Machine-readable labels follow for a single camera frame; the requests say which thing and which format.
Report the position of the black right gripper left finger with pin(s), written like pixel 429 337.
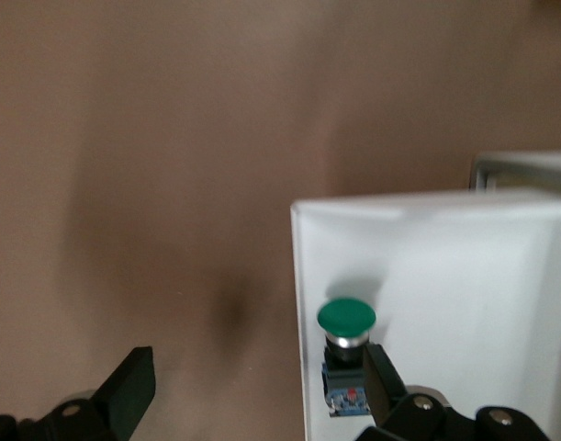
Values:
pixel 124 395

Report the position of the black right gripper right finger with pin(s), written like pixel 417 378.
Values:
pixel 390 399

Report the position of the green mushroom push button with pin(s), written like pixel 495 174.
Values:
pixel 346 317

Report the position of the white plastic drawer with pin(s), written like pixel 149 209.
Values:
pixel 445 275

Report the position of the white drawer cabinet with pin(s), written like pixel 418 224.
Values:
pixel 523 161

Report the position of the brown table mat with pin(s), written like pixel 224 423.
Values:
pixel 124 138

